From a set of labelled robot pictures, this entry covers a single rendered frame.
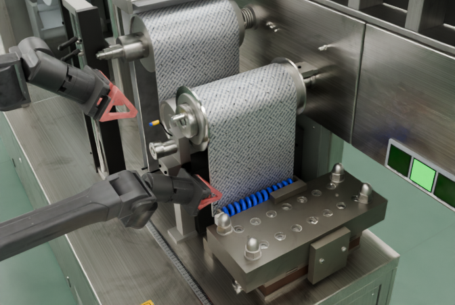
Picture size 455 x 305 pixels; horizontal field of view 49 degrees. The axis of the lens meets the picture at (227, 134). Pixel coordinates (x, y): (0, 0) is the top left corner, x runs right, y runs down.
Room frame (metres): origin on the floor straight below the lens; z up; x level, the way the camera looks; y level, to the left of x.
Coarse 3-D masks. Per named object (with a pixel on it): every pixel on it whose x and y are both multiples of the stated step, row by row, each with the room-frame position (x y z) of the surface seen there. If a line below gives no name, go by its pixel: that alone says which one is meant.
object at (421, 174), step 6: (414, 162) 0.82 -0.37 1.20; (414, 168) 0.81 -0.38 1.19; (420, 168) 0.80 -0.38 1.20; (426, 168) 0.79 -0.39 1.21; (414, 174) 0.81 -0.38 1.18; (420, 174) 0.80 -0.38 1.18; (426, 174) 0.79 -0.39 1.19; (432, 174) 0.78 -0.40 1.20; (414, 180) 0.81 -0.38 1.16; (420, 180) 0.80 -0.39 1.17; (426, 180) 0.79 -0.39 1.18; (432, 180) 0.78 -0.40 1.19; (426, 186) 0.78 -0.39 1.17
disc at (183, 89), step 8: (184, 88) 0.96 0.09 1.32; (176, 96) 1.00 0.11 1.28; (192, 96) 0.93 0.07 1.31; (176, 104) 1.00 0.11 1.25; (200, 104) 0.90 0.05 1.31; (200, 112) 0.90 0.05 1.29; (208, 128) 0.88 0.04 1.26; (208, 136) 0.88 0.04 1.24; (192, 144) 0.94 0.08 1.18; (200, 144) 0.91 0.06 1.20; (208, 144) 0.88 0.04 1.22
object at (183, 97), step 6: (288, 72) 1.04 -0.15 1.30; (294, 78) 1.03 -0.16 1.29; (180, 96) 0.97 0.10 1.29; (186, 96) 0.94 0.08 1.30; (180, 102) 0.97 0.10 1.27; (192, 102) 0.92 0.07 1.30; (192, 108) 0.92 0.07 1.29; (198, 114) 0.90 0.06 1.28; (198, 120) 0.90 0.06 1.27; (198, 126) 0.90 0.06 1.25; (198, 132) 0.90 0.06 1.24; (192, 138) 0.93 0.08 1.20; (198, 138) 0.91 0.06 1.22
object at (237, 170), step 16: (272, 128) 0.97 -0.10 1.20; (288, 128) 1.00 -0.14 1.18; (240, 144) 0.93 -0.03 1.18; (256, 144) 0.95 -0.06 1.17; (272, 144) 0.97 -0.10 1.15; (288, 144) 1.00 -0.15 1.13; (224, 160) 0.91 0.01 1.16; (240, 160) 0.93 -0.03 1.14; (256, 160) 0.95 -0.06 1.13; (272, 160) 0.98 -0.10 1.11; (288, 160) 1.00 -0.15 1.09; (224, 176) 0.91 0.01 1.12; (240, 176) 0.93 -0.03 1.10; (256, 176) 0.95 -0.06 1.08; (272, 176) 0.98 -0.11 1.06; (288, 176) 1.00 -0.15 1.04; (224, 192) 0.91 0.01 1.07; (240, 192) 0.93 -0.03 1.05
